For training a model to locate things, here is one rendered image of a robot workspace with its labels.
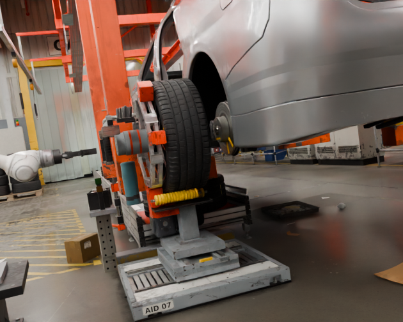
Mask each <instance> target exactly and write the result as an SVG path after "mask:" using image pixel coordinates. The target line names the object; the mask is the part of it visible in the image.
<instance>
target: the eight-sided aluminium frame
mask: <svg viewBox="0 0 403 322"><path fill-rule="evenodd" d="M135 100H136V101H138V103H139V106H140V109H141V112H142V115H143V119H144V122H145V126H146V134H147V139H148V133H149V132H151V129H150V126H152V125H153V126H154V131H159V127H158V119H157V115H156V112H155V111H154V107H153V105H152V102H151V101H149V102H146V104H147V106H148V110H149V112H150V113H149V114H147V111H146V108H145V105H144V102H140V101H139V98H138V92H136V93H135V94H134V96H132V99H131V102H132V113H135V112H134V104H133V102H134V101H135ZM132 129H133V130H137V129H139V121H136V122H133V123H132ZM156 146H157V152H154V146H150V144H149V139H148V147H149V152H150V161H149V158H148V153H140V154H137V158H138V163H139V165H140V168H141V172H142V175H143V179H144V183H145V186H148V187H150V188H157V187H161V186H162V170H163V163H164V159H163V153H162V148H161V144H160V145H156ZM143 162H146V166H147V169H148V172H149V175H150V177H147V175H146V171H145V167H144V165H143ZM156 164H158V170H157V178H155V165H156Z"/></svg>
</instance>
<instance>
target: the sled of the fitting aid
mask: <svg viewBox="0 0 403 322"><path fill-rule="evenodd" d="M157 254H158V258H159V261H160V262H161V264H162V265H163V267H165V269H166V270H167V271H168V273H169V274H170V275H171V277H172V278H173V280H174V281H175V282H176V283H177V282H182V281H185V280H189V279H194V278H198V277H202V276H206V275H210V274H213V273H218V272H223V271H226V270H231V269H234V268H239V267H240V265H239V257H238V253H236V252H234V251H233V250H231V249H229V248H228V247H226V248H225V249H221V250H215V251H212V252H207V253H204V254H198V255H195V256H190V257H185V258H182V259H176V260H174V259H173V258H172V257H171V256H170V254H169V253H168V252H167V251H166V250H165V249H164V247H159V248H157Z"/></svg>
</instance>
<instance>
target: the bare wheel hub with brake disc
mask: <svg viewBox="0 0 403 322"><path fill-rule="evenodd" d="M214 125H218V127H219V135H216V134H215V133H214V135H215V138H218V137H220V139H218V140H217V141H218V142H219V145H220V147H221V149H222V150H223V152H224V153H225V154H226V155H234V154H235V153H236V151H237V149H238V148H235V146H234V141H233V129H232V121H231V117H230V111H229V107H228V102H221V103H219V105H218V106H217V109H216V118H215V119H214V124H213V127H214ZM228 138H230V140H231V142H232V144H233V147H232V145H231V144H230V141H229V140H228ZM226 142H228V148H229V152H230V153H228V150H227V146H226Z"/></svg>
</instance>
